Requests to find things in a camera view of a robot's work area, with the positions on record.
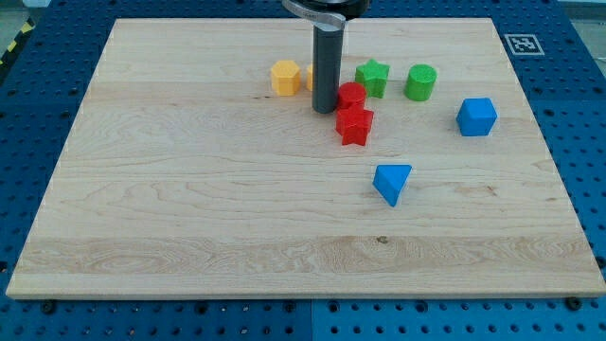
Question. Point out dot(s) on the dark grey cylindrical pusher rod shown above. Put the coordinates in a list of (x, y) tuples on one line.
[(326, 68)]

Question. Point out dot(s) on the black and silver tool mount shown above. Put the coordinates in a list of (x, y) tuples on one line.
[(327, 14)]

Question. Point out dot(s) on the green star block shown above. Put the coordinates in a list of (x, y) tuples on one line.
[(373, 76)]

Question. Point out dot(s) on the red star block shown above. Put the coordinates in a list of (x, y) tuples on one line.
[(354, 124)]

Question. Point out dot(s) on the blue triangle block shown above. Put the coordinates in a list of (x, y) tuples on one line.
[(389, 181)]

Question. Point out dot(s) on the yellow block behind rod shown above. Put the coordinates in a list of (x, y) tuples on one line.
[(309, 77)]

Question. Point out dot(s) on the yellow hexagon block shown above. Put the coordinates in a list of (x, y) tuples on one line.
[(285, 78)]

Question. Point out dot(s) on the red cylinder block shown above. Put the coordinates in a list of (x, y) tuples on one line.
[(351, 94)]

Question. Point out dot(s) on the green cylinder block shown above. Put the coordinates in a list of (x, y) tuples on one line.
[(420, 82)]

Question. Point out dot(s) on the blue cube block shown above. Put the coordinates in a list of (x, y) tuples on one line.
[(476, 117)]

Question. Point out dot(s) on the light wooden board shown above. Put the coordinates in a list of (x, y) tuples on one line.
[(184, 176)]

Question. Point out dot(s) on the white fiducial marker tag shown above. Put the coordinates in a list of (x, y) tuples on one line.
[(522, 44)]

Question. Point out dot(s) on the black bolt right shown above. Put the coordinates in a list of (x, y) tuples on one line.
[(573, 303)]

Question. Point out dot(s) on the black bolt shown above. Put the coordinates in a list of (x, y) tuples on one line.
[(573, 303), (48, 307)]

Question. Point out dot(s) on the black bolt left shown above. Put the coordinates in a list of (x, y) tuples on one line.
[(48, 307)]

